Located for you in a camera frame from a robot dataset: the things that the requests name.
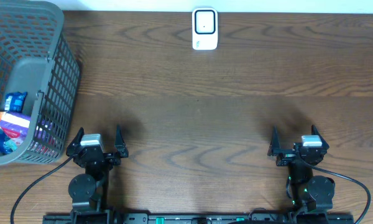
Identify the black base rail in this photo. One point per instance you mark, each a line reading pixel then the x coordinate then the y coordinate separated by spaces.
pixel 143 218

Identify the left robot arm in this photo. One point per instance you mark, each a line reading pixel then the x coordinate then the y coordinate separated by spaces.
pixel 89 191

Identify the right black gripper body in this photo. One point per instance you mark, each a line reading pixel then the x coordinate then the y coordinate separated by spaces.
pixel 285 158

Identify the blue biscuit packet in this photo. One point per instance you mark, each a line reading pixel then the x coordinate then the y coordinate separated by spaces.
pixel 14 102

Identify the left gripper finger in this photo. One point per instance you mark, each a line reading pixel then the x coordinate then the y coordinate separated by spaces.
pixel 119 144
pixel 74 147

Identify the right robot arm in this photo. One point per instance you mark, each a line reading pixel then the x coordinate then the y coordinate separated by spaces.
pixel 311 195

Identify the purple snack packet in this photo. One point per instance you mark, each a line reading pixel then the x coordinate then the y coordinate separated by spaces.
pixel 15 125

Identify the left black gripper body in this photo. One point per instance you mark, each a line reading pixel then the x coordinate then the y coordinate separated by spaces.
pixel 97 156

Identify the grey plastic mesh basket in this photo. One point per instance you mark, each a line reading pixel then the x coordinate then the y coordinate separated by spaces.
pixel 35 58

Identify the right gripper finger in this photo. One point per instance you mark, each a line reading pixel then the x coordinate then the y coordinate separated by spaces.
pixel 314 131
pixel 274 148

